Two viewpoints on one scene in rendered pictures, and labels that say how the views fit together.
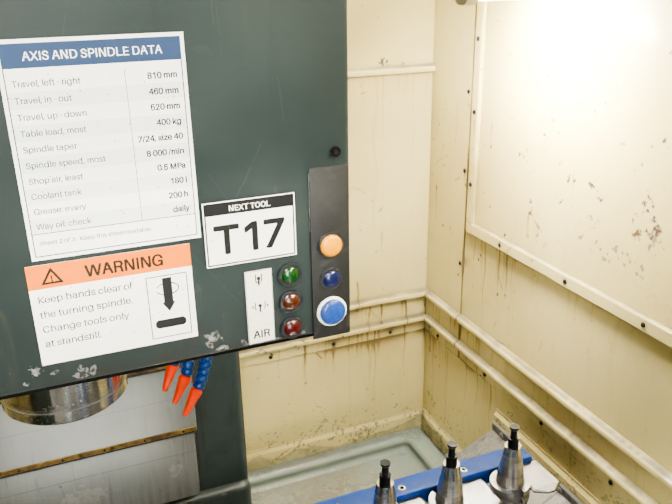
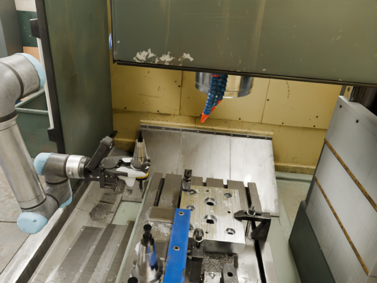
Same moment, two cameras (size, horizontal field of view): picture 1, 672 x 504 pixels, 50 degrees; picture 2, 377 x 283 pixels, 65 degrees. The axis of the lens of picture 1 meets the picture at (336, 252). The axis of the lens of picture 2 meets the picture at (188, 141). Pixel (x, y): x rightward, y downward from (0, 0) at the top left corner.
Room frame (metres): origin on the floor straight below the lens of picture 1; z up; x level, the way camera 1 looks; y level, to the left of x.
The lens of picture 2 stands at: (1.07, -0.40, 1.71)
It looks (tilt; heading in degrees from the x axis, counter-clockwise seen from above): 27 degrees down; 114
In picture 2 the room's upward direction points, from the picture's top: 5 degrees clockwise
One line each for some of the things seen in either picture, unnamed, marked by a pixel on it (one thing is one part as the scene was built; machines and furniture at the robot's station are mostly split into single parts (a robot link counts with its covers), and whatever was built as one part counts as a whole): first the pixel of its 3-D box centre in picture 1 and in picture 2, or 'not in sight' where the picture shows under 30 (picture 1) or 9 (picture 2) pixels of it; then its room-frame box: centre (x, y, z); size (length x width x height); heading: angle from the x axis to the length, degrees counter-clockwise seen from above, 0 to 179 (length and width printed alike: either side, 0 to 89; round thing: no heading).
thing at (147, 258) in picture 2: (384, 501); (147, 254); (0.85, -0.07, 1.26); 0.04 x 0.04 x 0.07
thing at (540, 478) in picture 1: (537, 478); not in sight; (0.96, -0.32, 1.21); 0.07 x 0.05 x 0.01; 22
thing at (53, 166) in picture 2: not in sight; (54, 165); (0.34, 0.16, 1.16); 0.11 x 0.08 x 0.09; 22
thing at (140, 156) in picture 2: not in sight; (140, 150); (0.61, 0.27, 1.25); 0.04 x 0.04 x 0.07
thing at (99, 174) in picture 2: not in sight; (102, 170); (0.49, 0.22, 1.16); 0.12 x 0.08 x 0.09; 22
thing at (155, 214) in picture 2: not in sight; (160, 214); (0.79, 0.09, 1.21); 0.07 x 0.05 x 0.01; 22
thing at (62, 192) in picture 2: not in sight; (56, 192); (0.35, 0.15, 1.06); 0.11 x 0.08 x 0.11; 110
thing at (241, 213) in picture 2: not in sight; (251, 220); (0.96, 0.46, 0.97); 0.13 x 0.03 x 0.15; 22
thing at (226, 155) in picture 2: not in sight; (202, 173); (0.57, 0.97, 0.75); 0.89 x 0.67 x 0.26; 22
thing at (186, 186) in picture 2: not in sight; (187, 184); (0.66, 0.54, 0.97); 0.13 x 0.03 x 0.15; 112
